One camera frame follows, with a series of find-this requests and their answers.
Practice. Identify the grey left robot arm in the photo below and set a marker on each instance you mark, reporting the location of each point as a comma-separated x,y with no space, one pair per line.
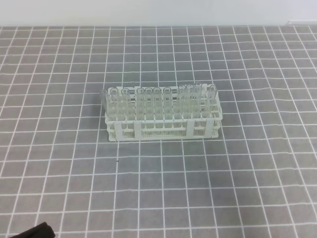
32,228

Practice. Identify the white test tube rack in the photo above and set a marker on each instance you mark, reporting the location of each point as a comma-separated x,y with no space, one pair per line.
122,129

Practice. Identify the grey checked tablecloth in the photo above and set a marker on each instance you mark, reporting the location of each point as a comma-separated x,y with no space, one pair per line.
258,179

